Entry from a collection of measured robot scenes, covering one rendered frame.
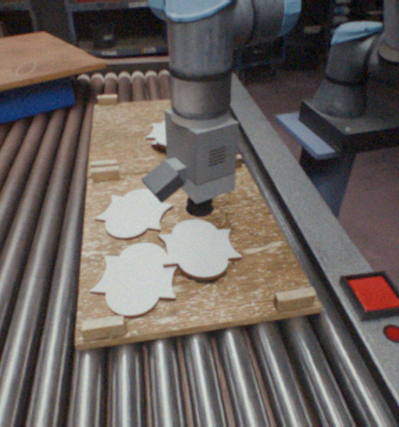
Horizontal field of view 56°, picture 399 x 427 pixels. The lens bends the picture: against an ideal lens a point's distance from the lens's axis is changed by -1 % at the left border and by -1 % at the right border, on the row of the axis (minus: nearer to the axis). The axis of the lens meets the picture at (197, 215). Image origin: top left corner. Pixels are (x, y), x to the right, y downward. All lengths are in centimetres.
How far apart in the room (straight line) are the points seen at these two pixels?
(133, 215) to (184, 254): 15
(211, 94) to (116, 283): 31
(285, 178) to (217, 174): 39
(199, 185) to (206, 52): 16
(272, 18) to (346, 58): 64
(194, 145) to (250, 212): 29
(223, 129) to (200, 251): 22
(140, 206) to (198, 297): 24
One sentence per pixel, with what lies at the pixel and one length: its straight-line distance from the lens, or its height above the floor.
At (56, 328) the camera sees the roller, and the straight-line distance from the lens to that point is 59.
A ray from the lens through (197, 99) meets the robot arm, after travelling 46.
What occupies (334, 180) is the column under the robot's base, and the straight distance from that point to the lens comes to 126.
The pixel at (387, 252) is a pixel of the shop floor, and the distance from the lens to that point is 222.
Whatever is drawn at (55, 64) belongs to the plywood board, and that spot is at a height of 104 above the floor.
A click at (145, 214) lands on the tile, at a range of 71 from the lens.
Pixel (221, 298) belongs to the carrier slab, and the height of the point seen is 94.
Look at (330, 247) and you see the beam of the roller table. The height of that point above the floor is 92.
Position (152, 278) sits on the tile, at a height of 94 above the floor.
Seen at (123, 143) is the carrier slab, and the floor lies 94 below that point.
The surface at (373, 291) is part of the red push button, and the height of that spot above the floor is 93.
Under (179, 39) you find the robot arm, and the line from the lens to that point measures 45.
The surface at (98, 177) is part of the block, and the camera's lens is 82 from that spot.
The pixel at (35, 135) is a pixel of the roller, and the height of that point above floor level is 92.
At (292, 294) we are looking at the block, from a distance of 56.
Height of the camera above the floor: 138
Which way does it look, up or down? 38 degrees down
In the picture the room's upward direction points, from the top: straight up
